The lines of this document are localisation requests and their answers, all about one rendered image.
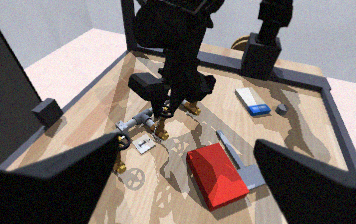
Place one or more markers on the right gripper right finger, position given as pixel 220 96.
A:
pixel 306 190

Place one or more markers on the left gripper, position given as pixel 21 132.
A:
pixel 153 89

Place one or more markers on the dark grey short cylinder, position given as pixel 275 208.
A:
pixel 281 109

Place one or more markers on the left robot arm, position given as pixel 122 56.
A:
pixel 182 26

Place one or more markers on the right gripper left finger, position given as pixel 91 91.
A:
pixel 62 189

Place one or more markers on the red rectangular block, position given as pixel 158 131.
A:
pixel 216 177

